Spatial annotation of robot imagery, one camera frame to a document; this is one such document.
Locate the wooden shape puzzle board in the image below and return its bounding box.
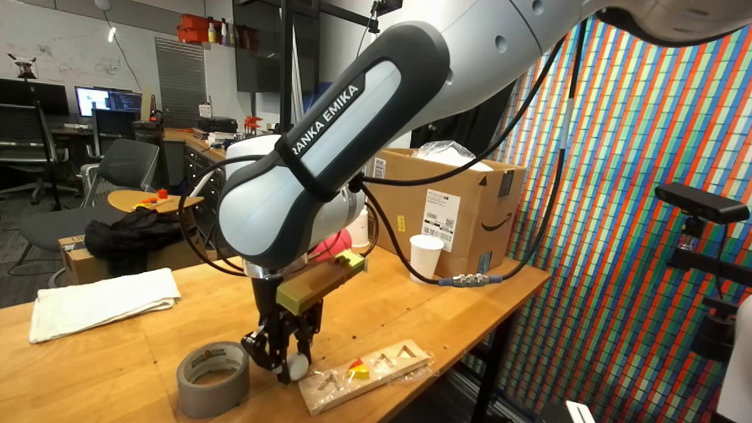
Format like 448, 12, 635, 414
299, 340, 429, 414

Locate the black bag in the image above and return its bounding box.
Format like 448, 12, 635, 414
84, 206, 196, 274

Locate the small round wooden table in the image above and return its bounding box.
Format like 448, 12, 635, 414
107, 190, 200, 214

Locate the red ball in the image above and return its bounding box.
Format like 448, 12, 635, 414
307, 231, 351, 262

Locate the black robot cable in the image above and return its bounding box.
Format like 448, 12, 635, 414
175, 30, 578, 286

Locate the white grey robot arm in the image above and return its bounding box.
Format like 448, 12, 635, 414
217, 0, 752, 376

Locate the white folded cloth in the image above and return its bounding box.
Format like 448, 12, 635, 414
28, 267, 180, 343

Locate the grey duct tape roll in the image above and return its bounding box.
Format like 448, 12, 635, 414
175, 340, 249, 419

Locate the large cardboard box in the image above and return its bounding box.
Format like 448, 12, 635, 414
368, 148, 525, 277

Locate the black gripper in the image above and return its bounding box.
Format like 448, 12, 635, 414
242, 277, 322, 374

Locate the brown wrist camera block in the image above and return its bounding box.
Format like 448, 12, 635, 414
274, 252, 366, 314

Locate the small white ball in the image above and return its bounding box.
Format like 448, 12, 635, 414
286, 352, 309, 380

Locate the black office chair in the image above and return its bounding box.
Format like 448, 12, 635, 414
81, 138, 159, 205

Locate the black camera on stand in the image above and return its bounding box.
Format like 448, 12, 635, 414
655, 183, 752, 361

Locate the computer monitor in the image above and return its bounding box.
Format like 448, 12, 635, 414
74, 87, 140, 118

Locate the white paper cup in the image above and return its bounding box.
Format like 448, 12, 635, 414
409, 235, 444, 279

